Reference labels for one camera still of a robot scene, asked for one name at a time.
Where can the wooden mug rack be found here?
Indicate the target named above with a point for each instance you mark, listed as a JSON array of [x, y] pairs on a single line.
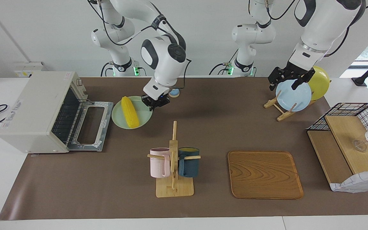
[[174, 190]]

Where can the brown wooden tray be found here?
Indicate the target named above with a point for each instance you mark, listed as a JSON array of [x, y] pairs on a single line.
[[264, 175]]

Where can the yellow corn cob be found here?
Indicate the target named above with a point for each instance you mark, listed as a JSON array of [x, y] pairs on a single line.
[[129, 111]]

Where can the white checkered cloth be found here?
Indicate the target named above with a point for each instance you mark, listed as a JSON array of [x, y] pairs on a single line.
[[359, 183]]

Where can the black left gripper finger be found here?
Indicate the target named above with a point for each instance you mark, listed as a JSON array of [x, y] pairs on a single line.
[[272, 86], [296, 84]]

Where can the light blue plate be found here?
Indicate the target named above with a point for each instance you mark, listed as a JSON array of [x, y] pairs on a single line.
[[294, 97]]

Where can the pale green plate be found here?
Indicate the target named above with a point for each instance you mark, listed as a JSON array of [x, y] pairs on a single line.
[[142, 119]]

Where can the pink mug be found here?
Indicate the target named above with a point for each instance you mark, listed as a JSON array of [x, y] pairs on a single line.
[[158, 164]]

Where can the small clear glass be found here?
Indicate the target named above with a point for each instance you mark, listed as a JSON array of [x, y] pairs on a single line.
[[359, 146]]

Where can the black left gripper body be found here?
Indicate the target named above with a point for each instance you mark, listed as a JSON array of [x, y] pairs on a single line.
[[291, 74]]

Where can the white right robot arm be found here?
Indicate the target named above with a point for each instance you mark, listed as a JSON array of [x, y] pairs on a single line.
[[164, 64]]

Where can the white toaster oven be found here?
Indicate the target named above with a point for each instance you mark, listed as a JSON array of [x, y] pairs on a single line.
[[34, 102]]

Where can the brown table mat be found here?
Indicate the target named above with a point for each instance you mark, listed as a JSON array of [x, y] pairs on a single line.
[[107, 191]]

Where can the wooden two-tier shelf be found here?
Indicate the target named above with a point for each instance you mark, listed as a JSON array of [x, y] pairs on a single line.
[[343, 134]]

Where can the dark teal mug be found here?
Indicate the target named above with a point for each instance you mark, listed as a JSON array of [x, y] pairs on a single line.
[[188, 166]]

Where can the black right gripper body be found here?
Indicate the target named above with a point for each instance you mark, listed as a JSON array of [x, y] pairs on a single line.
[[157, 99]]

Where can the yellow plate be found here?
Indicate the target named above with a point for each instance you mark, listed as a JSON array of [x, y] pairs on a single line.
[[319, 84]]

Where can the wooden plate rack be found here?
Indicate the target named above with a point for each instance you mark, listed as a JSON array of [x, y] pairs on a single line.
[[286, 115]]

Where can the white wall outlet box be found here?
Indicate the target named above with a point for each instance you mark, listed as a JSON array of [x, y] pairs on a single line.
[[27, 72]]

